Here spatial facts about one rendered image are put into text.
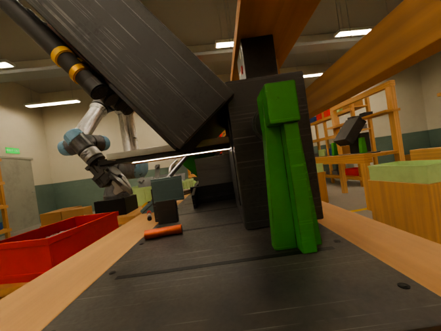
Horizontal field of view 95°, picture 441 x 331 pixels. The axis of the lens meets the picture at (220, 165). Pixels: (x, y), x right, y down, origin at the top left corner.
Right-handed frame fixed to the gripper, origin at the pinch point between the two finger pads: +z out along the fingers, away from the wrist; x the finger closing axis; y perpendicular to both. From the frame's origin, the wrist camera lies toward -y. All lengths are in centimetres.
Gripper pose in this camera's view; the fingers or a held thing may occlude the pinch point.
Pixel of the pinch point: (131, 190)
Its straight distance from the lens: 94.1
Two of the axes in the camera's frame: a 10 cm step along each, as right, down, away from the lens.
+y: -7.3, 6.8, 0.1
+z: 6.8, 7.3, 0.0
